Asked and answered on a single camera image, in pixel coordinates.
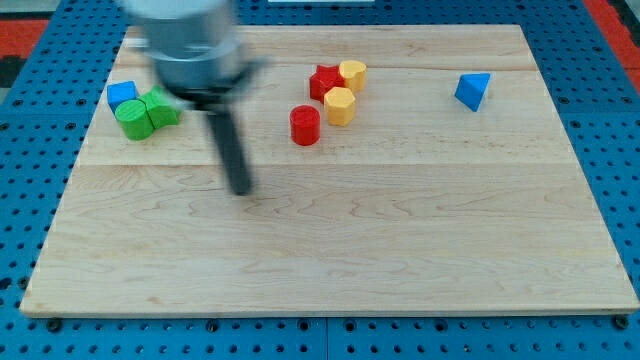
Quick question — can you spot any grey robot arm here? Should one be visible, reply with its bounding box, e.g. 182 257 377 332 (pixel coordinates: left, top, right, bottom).
119 0 248 93

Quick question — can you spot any red star block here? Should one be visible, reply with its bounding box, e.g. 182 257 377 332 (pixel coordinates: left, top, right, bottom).
309 65 345 103

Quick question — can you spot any green star block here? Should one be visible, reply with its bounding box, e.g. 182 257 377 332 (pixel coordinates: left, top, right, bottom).
139 86 180 129

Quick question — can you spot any blue triangle block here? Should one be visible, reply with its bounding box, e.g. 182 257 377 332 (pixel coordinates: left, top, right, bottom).
454 73 491 112

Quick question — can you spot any red cylinder block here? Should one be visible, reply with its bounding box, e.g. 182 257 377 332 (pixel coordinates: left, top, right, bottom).
289 105 320 146

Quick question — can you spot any wooden board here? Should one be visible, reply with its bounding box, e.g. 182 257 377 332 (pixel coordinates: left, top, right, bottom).
20 25 639 318

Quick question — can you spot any yellow hexagon block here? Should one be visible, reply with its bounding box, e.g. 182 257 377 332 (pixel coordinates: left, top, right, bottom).
324 87 356 126

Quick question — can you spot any yellow heart block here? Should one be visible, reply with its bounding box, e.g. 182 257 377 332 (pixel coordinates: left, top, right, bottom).
339 60 367 93

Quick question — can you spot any black pusher stick tool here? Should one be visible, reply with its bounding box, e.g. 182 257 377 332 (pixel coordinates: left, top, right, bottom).
168 57 268 196

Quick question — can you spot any green cylinder block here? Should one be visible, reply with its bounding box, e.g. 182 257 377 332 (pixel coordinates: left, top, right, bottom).
115 99 154 141

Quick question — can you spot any blue cube block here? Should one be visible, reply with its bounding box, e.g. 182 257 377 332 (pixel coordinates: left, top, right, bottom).
107 80 138 113

